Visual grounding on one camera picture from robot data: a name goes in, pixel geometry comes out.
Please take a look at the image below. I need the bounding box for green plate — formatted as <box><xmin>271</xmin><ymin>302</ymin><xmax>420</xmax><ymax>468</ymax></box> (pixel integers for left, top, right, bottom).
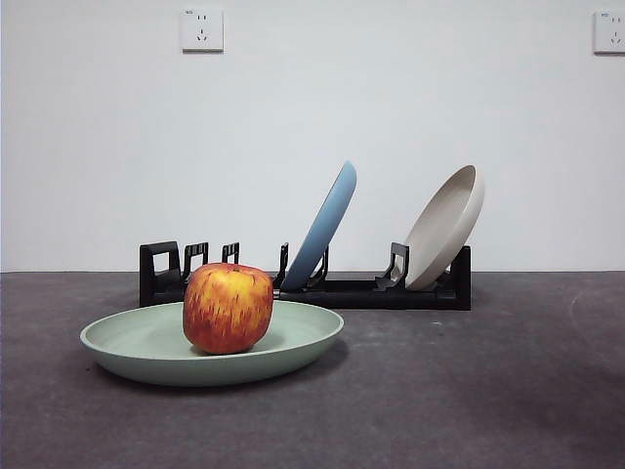
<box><xmin>79</xmin><ymin>298</ymin><xmax>346</xmax><ymax>388</ymax></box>

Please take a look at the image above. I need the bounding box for red yellow apple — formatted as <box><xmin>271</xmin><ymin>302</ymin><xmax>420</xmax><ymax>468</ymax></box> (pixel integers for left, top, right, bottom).
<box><xmin>183</xmin><ymin>262</ymin><xmax>274</xmax><ymax>356</ymax></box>

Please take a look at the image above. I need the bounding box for blue plate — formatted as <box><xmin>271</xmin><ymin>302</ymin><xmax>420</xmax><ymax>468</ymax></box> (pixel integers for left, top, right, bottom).
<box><xmin>281</xmin><ymin>159</ymin><xmax>358</xmax><ymax>290</ymax></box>

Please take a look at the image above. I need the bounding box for black plate rack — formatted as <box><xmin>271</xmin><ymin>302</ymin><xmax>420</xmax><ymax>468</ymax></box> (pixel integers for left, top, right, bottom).
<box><xmin>139</xmin><ymin>239</ymin><xmax>473</xmax><ymax>312</ymax></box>

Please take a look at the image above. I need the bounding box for beige plate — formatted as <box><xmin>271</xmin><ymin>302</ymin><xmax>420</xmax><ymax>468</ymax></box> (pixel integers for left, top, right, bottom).
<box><xmin>403</xmin><ymin>164</ymin><xmax>486</xmax><ymax>289</ymax></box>

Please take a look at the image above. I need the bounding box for white wall socket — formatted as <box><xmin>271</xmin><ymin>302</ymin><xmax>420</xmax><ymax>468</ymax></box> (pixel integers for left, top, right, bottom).
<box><xmin>593</xmin><ymin>10</ymin><xmax>625</xmax><ymax>55</ymax></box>
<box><xmin>181</xmin><ymin>8</ymin><xmax>226</xmax><ymax>54</ymax></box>

